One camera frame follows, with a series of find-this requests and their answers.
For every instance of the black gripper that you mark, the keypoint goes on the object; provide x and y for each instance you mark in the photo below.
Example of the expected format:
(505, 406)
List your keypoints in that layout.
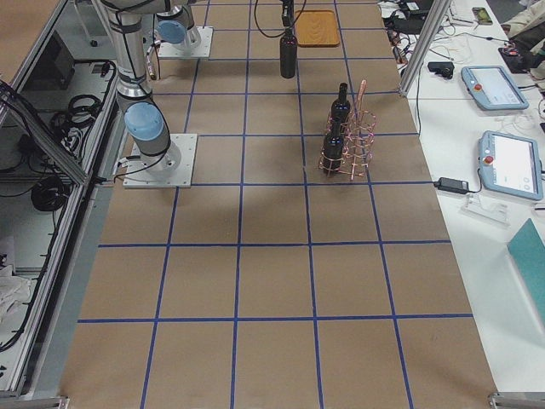
(287, 14)

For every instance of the dark wine bottle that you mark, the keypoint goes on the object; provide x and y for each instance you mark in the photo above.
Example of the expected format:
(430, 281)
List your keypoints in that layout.
(340, 108)
(288, 47)
(332, 147)

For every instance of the wooden tray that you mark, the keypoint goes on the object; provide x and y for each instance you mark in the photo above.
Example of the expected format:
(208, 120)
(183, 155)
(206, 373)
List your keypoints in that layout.
(317, 28)

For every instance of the teach pendant far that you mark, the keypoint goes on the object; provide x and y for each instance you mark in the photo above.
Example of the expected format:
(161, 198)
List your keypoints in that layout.
(493, 89)

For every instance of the teach pendant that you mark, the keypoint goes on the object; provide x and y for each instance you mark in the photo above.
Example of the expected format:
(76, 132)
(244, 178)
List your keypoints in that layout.
(510, 164)
(493, 89)

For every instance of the black power adapter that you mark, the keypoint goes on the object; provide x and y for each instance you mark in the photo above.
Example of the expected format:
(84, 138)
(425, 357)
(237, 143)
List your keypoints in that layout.
(451, 185)

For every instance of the teach pendant near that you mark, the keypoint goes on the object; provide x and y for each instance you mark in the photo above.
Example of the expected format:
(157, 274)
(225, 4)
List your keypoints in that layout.
(510, 164)

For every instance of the clear acrylic stand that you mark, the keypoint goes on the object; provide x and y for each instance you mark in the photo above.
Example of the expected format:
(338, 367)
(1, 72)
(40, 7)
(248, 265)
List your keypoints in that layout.
(494, 211)

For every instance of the teal folder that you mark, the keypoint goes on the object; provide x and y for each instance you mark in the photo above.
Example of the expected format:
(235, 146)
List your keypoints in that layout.
(527, 250)

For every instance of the white crumpled cloth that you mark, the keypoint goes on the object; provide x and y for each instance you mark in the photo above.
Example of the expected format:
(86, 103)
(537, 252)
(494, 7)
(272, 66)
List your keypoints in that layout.
(15, 290)

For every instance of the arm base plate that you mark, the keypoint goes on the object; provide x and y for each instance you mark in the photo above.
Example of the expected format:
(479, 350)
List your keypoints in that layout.
(195, 45)
(172, 169)

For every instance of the aluminium frame post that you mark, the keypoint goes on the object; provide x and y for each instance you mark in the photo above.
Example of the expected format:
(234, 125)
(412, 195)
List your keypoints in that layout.
(423, 43)

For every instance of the copper wire bottle basket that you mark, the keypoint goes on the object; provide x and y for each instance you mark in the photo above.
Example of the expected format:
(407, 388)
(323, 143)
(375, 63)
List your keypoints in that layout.
(358, 134)

